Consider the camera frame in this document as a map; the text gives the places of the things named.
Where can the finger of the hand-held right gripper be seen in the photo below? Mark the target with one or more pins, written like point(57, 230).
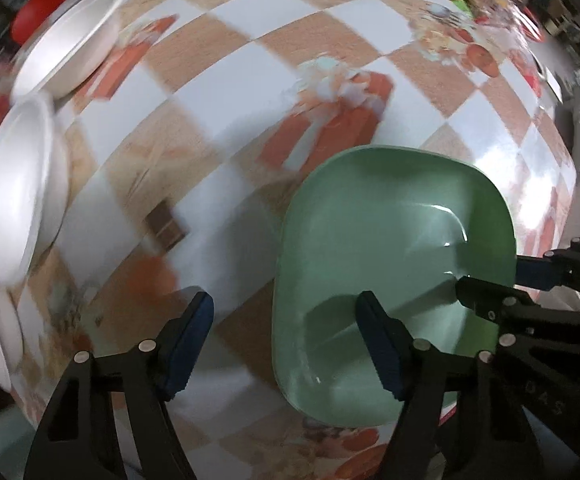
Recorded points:
point(535, 272)
point(495, 302)

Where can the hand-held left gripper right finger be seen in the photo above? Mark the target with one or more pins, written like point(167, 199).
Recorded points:
point(380, 345)

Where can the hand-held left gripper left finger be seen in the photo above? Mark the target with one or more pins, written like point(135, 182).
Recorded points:
point(192, 345)

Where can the green square plate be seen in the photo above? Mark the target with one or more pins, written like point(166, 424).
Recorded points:
point(370, 240)

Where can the checkered printed tablecloth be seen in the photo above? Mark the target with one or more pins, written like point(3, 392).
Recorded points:
point(250, 125)

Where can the red bowl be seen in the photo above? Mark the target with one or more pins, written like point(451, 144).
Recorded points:
point(34, 15)

